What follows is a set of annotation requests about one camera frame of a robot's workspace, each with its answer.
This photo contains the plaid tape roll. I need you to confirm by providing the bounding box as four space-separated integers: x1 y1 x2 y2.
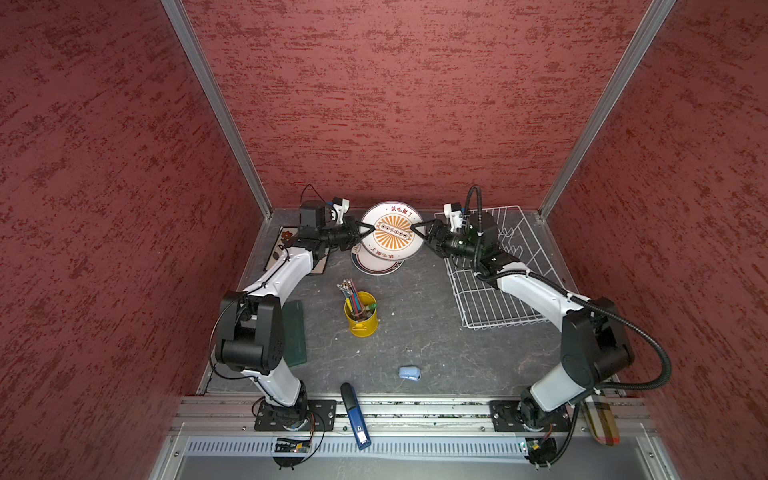
585 399 621 447

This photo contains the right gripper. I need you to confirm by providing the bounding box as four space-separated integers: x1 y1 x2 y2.
411 219 482 260

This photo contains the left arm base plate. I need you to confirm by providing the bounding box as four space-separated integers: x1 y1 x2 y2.
254 399 338 433

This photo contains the white wire dish rack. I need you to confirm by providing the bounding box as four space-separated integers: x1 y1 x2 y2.
445 206 581 330

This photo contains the green rectangular block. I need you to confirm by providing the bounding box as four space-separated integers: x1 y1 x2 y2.
282 300 308 367

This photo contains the white round plate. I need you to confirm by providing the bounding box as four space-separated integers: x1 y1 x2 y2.
361 201 424 262
351 244 403 276

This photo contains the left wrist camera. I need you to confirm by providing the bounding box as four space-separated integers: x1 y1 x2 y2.
329 197 350 226

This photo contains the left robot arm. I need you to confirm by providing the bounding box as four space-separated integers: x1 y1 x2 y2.
211 197 375 431

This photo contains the light blue eraser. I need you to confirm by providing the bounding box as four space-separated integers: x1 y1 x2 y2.
398 366 421 382

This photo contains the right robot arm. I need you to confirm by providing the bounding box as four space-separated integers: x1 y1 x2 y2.
410 212 635 431

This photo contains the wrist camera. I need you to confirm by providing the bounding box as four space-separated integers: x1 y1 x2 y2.
443 202 465 233
329 197 350 226

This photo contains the black corrugated cable conduit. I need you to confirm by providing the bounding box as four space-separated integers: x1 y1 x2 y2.
464 184 673 466

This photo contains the square floral plate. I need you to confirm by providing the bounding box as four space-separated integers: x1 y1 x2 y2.
264 226 330 275

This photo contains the coloured pencils bundle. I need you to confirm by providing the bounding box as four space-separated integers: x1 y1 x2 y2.
338 279 377 321

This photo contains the blue black stapler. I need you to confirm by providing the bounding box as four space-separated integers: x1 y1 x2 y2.
340 382 372 450

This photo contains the yellow pencil cup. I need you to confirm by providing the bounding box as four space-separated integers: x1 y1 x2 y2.
344 291 379 338

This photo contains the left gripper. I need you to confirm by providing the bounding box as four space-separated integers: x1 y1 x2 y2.
319 215 375 249

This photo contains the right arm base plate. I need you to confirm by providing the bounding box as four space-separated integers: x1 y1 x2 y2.
488 400 571 433

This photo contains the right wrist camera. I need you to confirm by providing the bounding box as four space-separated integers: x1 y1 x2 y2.
443 202 465 233

